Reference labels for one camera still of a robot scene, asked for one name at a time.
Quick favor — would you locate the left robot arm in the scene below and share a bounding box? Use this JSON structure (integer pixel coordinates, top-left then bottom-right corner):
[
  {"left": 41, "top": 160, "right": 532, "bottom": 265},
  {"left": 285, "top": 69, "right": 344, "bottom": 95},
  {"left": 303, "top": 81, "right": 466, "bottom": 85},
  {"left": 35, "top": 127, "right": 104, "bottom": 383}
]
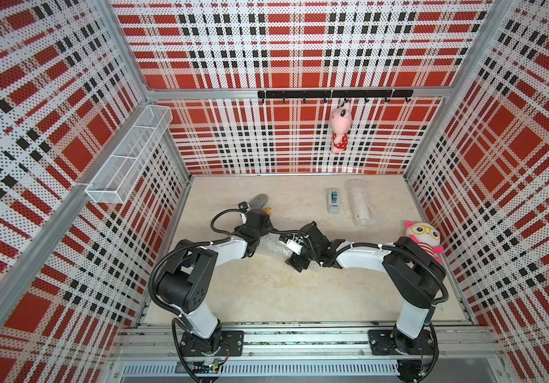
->
[{"left": 148, "top": 208, "right": 273, "bottom": 356}]

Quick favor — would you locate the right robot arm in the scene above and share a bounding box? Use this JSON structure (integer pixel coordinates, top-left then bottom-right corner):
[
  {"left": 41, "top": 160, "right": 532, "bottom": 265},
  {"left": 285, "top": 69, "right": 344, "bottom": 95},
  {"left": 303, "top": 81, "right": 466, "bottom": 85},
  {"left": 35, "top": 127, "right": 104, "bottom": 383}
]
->
[{"left": 279, "top": 223, "right": 449, "bottom": 355}]

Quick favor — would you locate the pink owl plush toy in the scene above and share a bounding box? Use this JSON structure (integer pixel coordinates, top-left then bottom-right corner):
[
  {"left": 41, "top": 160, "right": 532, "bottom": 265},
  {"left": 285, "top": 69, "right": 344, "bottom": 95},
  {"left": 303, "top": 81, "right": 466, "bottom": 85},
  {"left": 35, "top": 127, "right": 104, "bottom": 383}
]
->
[{"left": 405, "top": 221, "right": 444, "bottom": 264}]

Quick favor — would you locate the pink hanging plush toy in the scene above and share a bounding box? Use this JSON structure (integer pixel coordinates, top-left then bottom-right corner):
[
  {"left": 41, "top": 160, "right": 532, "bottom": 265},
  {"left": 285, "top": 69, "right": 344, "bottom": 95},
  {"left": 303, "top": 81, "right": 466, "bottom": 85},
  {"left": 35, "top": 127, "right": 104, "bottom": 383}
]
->
[{"left": 330, "top": 103, "right": 352, "bottom": 154}]

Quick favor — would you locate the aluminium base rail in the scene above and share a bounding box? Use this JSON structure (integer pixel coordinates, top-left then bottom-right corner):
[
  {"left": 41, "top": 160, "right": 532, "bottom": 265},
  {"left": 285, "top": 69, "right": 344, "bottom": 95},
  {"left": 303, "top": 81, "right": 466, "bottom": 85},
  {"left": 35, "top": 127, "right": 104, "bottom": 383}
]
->
[{"left": 109, "top": 321, "right": 505, "bottom": 379}]

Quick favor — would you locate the grey tape dispenser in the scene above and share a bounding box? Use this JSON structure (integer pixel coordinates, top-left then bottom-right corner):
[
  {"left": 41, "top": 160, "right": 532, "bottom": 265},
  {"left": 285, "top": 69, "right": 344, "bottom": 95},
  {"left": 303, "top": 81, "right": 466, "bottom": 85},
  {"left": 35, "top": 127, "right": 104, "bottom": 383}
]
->
[{"left": 327, "top": 188, "right": 341, "bottom": 214}]

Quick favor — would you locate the black hook rail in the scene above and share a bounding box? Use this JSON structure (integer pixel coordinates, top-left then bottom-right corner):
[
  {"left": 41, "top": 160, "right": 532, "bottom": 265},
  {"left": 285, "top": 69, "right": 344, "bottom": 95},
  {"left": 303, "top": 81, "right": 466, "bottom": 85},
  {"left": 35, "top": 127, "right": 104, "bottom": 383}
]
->
[{"left": 257, "top": 89, "right": 414, "bottom": 101}]

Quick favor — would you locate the bubble wrap sheet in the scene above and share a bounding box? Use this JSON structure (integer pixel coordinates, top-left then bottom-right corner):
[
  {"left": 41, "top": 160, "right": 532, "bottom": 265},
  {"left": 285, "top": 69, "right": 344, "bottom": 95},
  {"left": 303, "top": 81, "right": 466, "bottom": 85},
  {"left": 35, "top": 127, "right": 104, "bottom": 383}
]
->
[
  {"left": 346, "top": 180, "right": 375, "bottom": 228},
  {"left": 255, "top": 234, "right": 293, "bottom": 259}
]

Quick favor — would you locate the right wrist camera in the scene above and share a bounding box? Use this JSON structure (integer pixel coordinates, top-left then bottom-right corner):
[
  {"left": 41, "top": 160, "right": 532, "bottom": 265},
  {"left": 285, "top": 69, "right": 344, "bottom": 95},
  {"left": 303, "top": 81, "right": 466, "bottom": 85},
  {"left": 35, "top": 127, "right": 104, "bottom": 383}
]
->
[{"left": 279, "top": 234, "right": 304, "bottom": 255}]

